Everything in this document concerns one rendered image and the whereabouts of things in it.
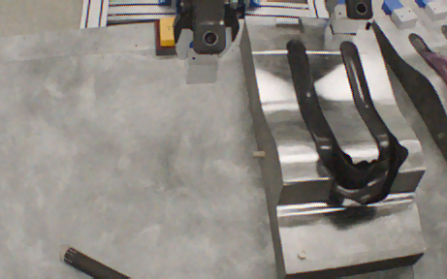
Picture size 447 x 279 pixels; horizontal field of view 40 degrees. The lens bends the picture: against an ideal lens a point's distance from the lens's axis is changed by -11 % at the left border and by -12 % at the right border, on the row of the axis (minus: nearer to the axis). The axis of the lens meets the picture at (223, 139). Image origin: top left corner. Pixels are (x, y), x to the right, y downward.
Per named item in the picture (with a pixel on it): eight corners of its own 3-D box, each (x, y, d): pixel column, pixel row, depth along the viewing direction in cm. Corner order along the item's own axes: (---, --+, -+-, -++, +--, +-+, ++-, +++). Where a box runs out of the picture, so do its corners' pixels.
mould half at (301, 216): (239, 45, 134) (247, 1, 123) (359, 46, 138) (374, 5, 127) (278, 286, 109) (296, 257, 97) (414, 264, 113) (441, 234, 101)
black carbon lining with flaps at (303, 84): (279, 46, 126) (288, 15, 118) (358, 47, 129) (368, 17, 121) (315, 217, 109) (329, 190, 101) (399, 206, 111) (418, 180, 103)
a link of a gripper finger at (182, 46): (181, 37, 116) (198, 3, 109) (184, 64, 113) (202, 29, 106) (164, 36, 115) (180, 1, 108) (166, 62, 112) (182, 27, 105)
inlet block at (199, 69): (179, 27, 122) (181, 8, 117) (207, 26, 122) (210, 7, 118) (185, 84, 115) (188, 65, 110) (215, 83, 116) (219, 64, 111)
